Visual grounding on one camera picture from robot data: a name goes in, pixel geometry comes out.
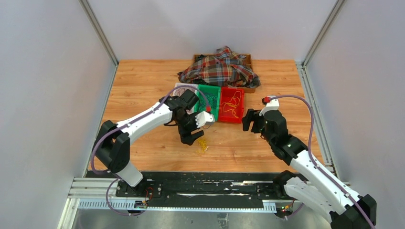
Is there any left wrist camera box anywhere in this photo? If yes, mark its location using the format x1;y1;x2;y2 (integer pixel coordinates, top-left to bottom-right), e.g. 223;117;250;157
195;111;215;128

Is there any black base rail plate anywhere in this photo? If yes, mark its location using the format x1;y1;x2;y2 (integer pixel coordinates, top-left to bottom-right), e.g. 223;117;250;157
87;171;300;214

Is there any coloured wire bundle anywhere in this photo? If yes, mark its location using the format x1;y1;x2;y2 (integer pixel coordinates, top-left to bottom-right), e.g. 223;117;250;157
196;138;210;154

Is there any white plastic bin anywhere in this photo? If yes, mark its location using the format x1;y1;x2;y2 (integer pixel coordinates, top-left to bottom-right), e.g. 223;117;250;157
172;83;198;96

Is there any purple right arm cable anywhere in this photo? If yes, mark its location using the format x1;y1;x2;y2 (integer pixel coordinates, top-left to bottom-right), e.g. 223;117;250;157
270;94;377;229

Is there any green plastic bin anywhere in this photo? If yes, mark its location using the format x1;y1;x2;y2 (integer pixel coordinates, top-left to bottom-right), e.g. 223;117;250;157
194;84;221;121

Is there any red plastic bin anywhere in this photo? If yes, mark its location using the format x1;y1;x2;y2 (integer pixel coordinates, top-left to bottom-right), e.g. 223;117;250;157
218;87;245;124

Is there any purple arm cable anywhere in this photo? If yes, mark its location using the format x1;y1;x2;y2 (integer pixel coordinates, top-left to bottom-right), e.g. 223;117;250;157
90;84;212;217
270;94;377;229

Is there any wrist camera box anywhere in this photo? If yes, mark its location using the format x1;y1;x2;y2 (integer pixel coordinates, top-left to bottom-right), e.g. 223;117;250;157
195;111;215;128
259;95;279;116

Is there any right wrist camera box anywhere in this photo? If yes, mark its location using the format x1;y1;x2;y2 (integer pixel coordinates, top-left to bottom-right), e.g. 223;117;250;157
259;95;279;116

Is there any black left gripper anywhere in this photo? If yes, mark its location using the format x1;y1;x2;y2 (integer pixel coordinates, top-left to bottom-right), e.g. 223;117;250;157
175;112;205;146

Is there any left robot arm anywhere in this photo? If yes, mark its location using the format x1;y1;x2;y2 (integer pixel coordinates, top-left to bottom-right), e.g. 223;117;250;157
90;86;215;197

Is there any blue wire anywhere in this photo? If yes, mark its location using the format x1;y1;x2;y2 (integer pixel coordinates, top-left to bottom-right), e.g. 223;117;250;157
199;90;220;112

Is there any plaid flannel shirt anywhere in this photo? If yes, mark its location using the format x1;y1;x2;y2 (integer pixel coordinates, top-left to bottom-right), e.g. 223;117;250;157
177;46;261;88

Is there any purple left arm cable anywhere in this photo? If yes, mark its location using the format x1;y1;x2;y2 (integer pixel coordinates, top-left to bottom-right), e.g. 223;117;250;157
90;84;212;217

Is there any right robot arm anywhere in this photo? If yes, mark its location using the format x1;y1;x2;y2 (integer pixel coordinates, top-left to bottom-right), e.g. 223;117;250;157
242;109;377;229

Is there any yellow wire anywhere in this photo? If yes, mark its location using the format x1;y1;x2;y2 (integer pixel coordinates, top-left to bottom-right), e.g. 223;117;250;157
221;90;244;119

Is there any red wire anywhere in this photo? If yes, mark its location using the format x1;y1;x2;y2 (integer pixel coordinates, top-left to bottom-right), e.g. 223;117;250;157
174;86;191;97

